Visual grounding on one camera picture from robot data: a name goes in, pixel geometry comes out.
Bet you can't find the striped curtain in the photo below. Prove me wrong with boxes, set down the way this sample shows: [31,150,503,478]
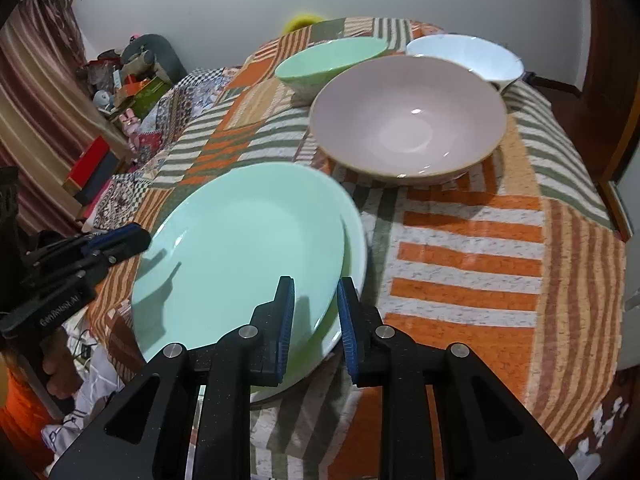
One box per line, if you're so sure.
[0,0,136,236]

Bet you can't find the white bowl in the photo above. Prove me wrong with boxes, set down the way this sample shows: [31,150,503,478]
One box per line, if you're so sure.
[406,34,525,92]

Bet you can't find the person's left hand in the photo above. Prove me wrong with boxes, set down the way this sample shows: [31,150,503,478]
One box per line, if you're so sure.
[42,327,83,403]

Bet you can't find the wooden door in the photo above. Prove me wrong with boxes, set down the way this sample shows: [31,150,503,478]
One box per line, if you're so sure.
[580,0,640,191]

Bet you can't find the thin black charger cable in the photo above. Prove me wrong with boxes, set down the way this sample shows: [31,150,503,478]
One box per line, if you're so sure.
[65,330,101,361]

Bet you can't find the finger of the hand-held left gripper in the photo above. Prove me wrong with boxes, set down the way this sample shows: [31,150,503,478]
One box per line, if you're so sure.
[22,223,143,268]
[30,230,152,291]

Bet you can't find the pink bowl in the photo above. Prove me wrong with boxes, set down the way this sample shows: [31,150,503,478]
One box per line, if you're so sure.
[308,55,508,184]

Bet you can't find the patterned quilt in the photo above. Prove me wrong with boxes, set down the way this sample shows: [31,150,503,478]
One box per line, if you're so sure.
[92,66,246,231]

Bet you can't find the red box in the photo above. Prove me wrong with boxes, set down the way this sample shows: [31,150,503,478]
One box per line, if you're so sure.
[67,136,111,193]

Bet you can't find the white printed sheet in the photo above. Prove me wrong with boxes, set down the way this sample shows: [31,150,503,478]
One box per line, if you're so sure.
[40,345,151,461]

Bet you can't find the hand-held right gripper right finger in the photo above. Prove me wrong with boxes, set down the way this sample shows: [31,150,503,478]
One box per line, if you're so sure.
[337,277,581,480]

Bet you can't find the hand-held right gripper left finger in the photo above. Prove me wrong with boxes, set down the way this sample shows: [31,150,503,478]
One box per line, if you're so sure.
[47,276,297,480]

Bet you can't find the pink bunny toy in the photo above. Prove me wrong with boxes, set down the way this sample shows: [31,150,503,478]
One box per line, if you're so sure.
[120,110,143,148]

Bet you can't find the green storage box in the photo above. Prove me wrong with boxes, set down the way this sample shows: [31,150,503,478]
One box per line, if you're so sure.
[117,77,171,111]

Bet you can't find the person's orange clothing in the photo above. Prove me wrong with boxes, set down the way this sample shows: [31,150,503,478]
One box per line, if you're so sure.
[0,360,56,466]

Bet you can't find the striped patchwork blanket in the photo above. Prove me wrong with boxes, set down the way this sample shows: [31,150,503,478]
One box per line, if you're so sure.
[85,16,628,480]

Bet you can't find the yellow foam arch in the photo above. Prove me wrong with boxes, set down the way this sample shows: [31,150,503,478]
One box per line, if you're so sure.
[281,11,326,36]

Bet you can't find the green plate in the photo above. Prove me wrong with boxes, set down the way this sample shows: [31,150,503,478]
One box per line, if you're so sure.
[131,162,347,368]

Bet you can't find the green bowl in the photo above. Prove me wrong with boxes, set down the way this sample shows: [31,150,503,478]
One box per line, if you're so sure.
[274,36,390,103]

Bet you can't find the clear plastic bag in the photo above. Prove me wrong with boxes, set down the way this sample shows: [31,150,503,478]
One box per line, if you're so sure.
[82,57,118,86]

